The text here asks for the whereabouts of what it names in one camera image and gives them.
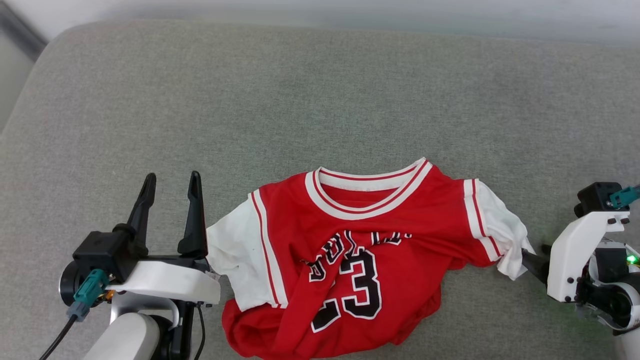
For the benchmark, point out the red white basketball jersey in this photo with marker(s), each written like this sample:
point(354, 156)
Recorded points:
point(400, 215)

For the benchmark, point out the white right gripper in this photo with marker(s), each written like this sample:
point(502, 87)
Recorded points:
point(570, 260)

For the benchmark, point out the grey fabric sofa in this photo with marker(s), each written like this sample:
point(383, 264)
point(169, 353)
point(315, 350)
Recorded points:
point(300, 100)

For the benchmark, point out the dark grey baseboard strip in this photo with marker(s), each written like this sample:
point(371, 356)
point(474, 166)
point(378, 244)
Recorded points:
point(20, 27)

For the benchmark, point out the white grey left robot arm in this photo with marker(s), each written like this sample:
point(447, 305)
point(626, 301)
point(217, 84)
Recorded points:
point(125, 335)

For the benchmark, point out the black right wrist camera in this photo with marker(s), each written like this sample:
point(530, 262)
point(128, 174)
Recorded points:
point(597, 197)

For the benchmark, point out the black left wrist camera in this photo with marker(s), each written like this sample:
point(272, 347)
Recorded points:
point(100, 250)

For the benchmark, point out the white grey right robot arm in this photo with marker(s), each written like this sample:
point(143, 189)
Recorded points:
point(625, 300)

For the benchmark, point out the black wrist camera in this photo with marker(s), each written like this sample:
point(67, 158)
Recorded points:
point(597, 197)
point(100, 250)

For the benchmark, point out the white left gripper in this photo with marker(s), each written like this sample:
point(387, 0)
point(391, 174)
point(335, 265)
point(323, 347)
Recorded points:
point(165, 282)

